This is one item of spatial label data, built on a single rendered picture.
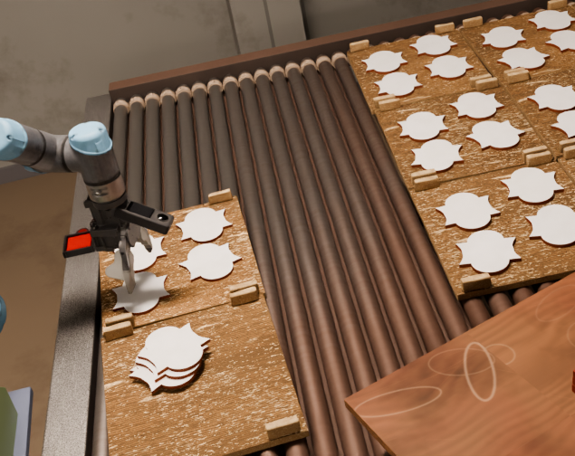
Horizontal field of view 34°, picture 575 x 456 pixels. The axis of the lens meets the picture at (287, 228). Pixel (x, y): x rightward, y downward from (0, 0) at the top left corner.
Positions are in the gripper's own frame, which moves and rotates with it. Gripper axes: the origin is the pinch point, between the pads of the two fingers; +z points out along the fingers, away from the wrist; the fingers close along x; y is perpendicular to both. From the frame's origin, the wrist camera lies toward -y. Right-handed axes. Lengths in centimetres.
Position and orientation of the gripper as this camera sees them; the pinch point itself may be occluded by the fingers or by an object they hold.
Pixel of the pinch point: (144, 272)
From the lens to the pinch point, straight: 201.2
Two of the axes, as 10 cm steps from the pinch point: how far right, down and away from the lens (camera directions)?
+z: 1.8, 8.2, 5.4
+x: -1.6, 5.7, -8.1
